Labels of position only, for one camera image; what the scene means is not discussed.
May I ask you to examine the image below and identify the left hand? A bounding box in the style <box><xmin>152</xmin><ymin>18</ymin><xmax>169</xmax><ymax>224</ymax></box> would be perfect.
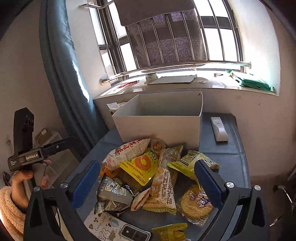
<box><xmin>10</xmin><ymin>159</ymin><xmax>52</xmax><ymax>210</ymax></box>

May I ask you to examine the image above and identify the round cake clear pack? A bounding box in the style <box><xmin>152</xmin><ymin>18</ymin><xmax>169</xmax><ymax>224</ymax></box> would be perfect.
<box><xmin>177</xmin><ymin>184</ymin><xmax>213</xmax><ymax>227</ymax></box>

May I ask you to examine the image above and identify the steel window railing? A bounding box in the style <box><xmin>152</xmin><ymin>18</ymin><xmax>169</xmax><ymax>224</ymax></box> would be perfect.
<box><xmin>99</xmin><ymin>60</ymin><xmax>252</xmax><ymax>85</ymax></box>

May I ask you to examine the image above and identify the white remote control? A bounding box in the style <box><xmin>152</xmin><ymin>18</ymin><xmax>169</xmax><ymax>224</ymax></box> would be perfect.
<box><xmin>210</xmin><ymin>117</ymin><xmax>229</xmax><ymax>142</ymax></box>

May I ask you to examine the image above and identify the green plastic bag on sill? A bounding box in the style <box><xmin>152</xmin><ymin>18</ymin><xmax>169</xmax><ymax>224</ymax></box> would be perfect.
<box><xmin>226</xmin><ymin>70</ymin><xmax>275</xmax><ymax>92</ymax></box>

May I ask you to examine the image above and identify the small jelly cup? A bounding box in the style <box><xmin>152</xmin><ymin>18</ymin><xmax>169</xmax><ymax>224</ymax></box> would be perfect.
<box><xmin>151</xmin><ymin>138</ymin><xmax>166</xmax><ymax>155</ymax></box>

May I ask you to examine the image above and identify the blue curtain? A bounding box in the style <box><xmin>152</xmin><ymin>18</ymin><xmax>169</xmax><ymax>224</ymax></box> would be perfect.
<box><xmin>39</xmin><ymin>1</ymin><xmax>108</xmax><ymax>160</ymax></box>

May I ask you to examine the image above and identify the fuzzy cream sleeve forearm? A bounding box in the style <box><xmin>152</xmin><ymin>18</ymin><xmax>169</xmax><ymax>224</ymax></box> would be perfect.
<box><xmin>1</xmin><ymin>187</ymin><xmax>25</xmax><ymax>240</ymax></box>

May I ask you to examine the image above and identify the grey cardboard sheet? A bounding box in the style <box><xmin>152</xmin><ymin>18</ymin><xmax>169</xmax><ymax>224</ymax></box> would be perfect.
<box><xmin>148</xmin><ymin>74</ymin><xmax>197</xmax><ymax>85</ymax></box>

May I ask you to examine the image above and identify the yellow green chips bag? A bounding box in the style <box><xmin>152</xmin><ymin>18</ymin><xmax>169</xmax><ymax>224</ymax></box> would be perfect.
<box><xmin>167</xmin><ymin>150</ymin><xmax>220</xmax><ymax>182</ymax></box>

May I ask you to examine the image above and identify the small yellow snack packet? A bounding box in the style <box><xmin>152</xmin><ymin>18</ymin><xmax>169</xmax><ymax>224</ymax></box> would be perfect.
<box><xmin>152</xmin><ymin>223</ymin><xmax>188</xmax><ymax>241</ymax></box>

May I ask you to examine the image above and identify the grey hanging cloth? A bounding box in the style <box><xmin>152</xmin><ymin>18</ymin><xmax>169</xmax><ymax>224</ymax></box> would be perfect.
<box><xmin>114</xmin><ymin>0</ymin><xmax>207</xmax><ymax>68</ymax></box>

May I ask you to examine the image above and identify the small red white packet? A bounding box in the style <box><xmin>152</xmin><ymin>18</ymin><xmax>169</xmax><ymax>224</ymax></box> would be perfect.
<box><xmin>130</xmin><ymin>187</ymin><xmax>152</xmax><ymax>211</ymax></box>

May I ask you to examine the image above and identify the silver grey snack bag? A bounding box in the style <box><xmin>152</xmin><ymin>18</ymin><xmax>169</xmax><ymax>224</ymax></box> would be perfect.
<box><xmin>94</xmin><ymin>174</ymin><xmax>133</xmax><ymax>214</ymax></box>

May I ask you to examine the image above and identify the beige cracker snack bag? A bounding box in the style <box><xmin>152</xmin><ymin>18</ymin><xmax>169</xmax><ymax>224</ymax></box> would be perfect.
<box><xmin>142</xmin><ymin>166</ymin><xmax>177</xmax><ymax>215</ymax></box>

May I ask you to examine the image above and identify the pale green milk snack bag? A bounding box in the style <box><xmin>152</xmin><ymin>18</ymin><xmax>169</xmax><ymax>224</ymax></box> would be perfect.
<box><xmin>158</xmin><ymin>145</ymin><xmax>184</xmax><ymax>183</ymax></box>

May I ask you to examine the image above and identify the red white snack bag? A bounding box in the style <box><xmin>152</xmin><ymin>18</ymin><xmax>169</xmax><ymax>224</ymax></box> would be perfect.
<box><xmin>102</xmin><ymin>138</ymin><xmax>151</xmax><ymax>171</ymax></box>

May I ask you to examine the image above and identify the smartphone with cartoon case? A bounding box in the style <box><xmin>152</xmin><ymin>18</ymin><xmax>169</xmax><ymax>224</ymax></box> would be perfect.
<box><xmin>84</xmin><ymin>210</ymin><xmax>152</xmax><ymax>241</ymax></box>

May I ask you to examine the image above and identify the yellow donut snack bag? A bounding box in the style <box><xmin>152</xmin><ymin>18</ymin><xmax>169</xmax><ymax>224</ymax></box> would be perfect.
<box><xmin>119</xmin><ymin>151</ymin><xmax>159</xmax><ymax>186</ymax></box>

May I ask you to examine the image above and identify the white cardboard storage box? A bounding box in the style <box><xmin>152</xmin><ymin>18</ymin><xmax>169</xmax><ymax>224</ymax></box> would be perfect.
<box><xmin>112</xmin><ymin>91</ymin><xmax>203</xmax><ymax>150</ymax></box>

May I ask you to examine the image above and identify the orange snack pack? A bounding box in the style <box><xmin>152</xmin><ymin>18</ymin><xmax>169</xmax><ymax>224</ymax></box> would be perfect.
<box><xmin>99</xmin><ymin>164</ymin><xmax>121</xmax><ymax>179</ymax></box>

